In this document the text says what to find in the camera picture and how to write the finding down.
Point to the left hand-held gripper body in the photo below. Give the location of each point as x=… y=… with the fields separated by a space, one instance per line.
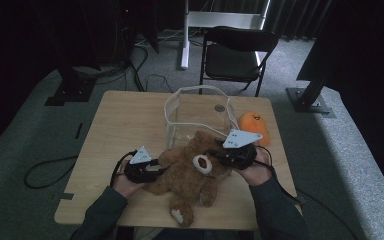
x=140 y=171

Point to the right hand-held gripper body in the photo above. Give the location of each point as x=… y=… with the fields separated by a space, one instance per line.
x=238 y=155

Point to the brown teddy bear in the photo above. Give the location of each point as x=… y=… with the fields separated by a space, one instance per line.
x=183 y=180

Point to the orange plush toy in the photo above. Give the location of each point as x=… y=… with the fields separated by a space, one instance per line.
x=255 y=128

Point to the clear plastic box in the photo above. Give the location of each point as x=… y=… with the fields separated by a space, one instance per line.
x=193 y=110

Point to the person's left hand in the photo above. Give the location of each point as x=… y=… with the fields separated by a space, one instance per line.
x=123 y=188

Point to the person's right hand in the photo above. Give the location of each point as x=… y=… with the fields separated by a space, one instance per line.
x=258 y=171

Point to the black tape strip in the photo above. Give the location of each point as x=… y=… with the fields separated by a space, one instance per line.
x=78 y=130

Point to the dark tape patch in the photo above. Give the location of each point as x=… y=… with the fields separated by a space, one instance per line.
x=66 y=196

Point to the black folding chair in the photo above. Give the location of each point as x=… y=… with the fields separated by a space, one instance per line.
x=230 y=61

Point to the black stand with base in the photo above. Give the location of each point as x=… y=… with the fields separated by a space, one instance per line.
x=308 y=100

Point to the black stand base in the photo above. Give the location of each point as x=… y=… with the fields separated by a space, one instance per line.
x=71 y=91

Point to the white metal stand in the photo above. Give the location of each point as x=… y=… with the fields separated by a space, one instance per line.
x=223 y=19

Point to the dark grey curtain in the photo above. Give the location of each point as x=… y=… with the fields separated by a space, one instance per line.
x=296 y=20

